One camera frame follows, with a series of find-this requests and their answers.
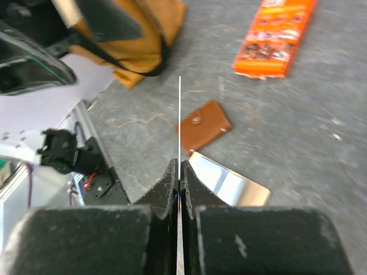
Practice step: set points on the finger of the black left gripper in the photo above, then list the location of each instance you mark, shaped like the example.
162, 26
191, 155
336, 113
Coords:
107, 21
26, 66

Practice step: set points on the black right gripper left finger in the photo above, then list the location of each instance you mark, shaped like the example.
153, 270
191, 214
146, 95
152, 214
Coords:
113, 239

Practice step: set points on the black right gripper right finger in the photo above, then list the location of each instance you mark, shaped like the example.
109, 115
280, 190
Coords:
223, 239

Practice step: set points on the silver white credit card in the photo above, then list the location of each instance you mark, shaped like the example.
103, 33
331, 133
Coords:
179, 239

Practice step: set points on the beige card holder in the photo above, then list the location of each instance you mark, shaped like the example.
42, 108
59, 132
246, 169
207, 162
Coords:
231, 187

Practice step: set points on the brown leather card wallet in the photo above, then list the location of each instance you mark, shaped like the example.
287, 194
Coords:
203, 126

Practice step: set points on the yellow canvas tote bag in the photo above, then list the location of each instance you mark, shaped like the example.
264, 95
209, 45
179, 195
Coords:
132, 60

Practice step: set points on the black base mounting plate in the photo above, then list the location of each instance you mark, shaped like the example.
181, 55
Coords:
105, 187

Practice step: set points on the orange screw box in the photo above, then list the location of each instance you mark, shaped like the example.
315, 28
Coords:
273, 38

